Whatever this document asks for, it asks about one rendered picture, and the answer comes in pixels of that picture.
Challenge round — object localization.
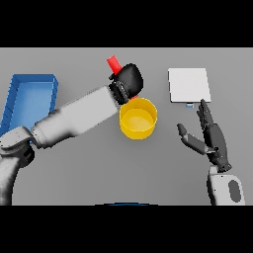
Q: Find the yellow bowl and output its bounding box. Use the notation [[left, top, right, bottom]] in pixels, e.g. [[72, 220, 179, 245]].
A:
[[119, 97, 159, 141]]

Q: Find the dark left robot hand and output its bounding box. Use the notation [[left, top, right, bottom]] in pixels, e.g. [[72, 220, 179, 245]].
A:
[[108, 62, 144, 106]]

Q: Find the blue tray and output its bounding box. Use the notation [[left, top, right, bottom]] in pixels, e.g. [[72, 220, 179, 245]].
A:
[[0, 73, 59, 146]]

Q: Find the dark right robot hand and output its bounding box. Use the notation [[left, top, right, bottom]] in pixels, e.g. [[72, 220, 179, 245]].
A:
[[176, 98, 233, 173]]

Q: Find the red beaker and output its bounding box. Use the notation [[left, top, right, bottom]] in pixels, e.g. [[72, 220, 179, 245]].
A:
[[106, 54, 139, 101]]

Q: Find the pale square measuring scale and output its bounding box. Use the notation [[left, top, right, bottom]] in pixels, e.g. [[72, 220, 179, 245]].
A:
[[167, 67, 212, 109]]

